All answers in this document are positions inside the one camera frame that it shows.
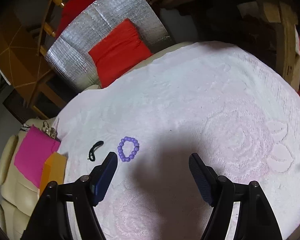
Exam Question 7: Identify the red cushion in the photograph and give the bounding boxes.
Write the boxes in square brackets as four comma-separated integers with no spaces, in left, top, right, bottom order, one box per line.
[88,19,152,88]

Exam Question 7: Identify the purple bead bracelet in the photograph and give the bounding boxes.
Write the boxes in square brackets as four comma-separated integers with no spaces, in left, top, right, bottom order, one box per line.
[117,136,140,163]

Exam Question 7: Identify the magenta cloth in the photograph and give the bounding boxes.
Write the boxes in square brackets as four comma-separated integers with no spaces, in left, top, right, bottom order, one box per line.
[14,125,61,188]

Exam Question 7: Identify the wooden table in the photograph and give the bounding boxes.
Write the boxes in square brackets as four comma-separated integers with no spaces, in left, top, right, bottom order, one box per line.
[163,0,300,91]

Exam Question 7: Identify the black cord bracelet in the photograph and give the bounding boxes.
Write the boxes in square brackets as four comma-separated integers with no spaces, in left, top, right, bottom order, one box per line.
[87,140,105,162]

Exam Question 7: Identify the wooden chair frame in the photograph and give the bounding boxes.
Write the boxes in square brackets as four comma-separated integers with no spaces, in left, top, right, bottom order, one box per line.
[0,0,72,119]

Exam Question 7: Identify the silver foil insulation mat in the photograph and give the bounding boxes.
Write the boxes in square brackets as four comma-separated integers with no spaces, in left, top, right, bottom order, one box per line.
[45,0,174,92]

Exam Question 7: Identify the keys on sofa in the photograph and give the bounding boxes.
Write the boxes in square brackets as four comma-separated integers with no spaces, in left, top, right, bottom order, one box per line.
[41,121,57,139]

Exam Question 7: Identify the orange jewelry box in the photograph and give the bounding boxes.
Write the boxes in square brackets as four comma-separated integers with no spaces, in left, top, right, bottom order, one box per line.
[39,152,67,196]

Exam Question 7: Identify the pink white lace blanket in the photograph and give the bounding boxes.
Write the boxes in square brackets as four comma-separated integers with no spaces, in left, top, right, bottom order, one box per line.
[54,42,300,239]

